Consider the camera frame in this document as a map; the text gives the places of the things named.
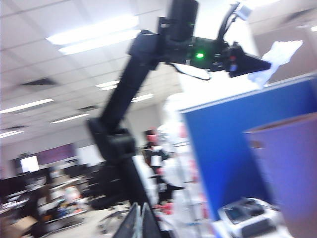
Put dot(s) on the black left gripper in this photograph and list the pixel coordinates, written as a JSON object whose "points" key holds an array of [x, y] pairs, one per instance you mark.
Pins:
{"points": [[213, 54]]}

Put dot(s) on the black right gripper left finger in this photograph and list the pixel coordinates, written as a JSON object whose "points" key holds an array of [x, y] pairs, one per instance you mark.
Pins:
{"points": [[130, 223]]}

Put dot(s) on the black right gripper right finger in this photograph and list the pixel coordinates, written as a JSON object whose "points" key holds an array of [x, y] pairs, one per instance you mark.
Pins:
{"points": [[149, 223]]}

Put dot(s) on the white tissue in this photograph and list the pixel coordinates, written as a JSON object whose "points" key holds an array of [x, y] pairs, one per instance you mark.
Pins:
{"points": [[277, 55]]}

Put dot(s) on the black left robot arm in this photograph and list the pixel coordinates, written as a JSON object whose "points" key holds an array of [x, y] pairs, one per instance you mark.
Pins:
{"points": [[128, 99]]}

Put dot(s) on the pink plastic trash can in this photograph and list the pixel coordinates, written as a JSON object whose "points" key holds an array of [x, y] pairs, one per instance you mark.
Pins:
{"points": [[287, 173]]}

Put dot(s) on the white machine with red marks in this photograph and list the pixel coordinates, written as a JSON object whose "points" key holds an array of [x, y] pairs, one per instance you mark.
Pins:
{"points": [[178, 153]]}

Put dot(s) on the blue office partition panel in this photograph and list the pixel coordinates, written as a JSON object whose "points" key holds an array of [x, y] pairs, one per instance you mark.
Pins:
{"points": [[223, 138]]}

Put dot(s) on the white grey desktop device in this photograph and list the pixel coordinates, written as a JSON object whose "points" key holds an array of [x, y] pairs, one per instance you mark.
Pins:
{"points": [[247, 215]]}

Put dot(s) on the lit background monitor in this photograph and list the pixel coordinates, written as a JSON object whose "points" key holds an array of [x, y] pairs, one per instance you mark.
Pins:
{"points": [[29, 164]]}

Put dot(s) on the fluorescent ceiling light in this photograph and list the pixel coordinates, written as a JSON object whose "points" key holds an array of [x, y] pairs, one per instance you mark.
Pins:
{"points": [[27, 105], [94, 34]]}

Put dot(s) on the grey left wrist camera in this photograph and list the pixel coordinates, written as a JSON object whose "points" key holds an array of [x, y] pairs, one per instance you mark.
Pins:
{"points": [[244, 11]]}

